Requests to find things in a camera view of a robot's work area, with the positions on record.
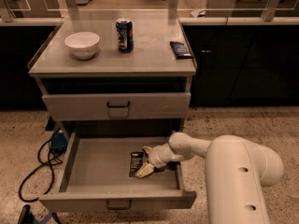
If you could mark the blue soda can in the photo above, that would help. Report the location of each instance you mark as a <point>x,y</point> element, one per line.
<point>124,29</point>

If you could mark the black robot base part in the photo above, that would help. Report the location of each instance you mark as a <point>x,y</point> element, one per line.
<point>26,217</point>

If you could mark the grey drawer cabinet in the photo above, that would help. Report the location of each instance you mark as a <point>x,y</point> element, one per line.
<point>151,67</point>

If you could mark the blue power box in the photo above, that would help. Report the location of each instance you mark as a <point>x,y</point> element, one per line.
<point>58,142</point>

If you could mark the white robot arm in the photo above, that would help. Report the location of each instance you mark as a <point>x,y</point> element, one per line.
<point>236,171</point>

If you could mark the closed grey upper drawer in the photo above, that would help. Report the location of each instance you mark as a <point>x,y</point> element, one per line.
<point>70,107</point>

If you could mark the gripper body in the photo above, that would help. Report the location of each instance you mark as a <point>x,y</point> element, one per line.
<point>159,156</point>

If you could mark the open grey lower drawer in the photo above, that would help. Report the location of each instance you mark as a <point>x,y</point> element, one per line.
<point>95,176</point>

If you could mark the white ceramic bowl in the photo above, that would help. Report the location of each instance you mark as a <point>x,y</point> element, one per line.
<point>82,45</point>

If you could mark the clear glass partition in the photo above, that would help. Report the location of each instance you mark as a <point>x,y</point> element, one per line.
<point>275,11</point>

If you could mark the dark blue snack packet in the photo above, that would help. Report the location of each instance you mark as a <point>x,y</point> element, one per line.
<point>180,50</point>

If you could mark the black rxbar chocolate bar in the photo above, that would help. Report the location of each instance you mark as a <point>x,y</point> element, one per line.
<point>136,162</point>

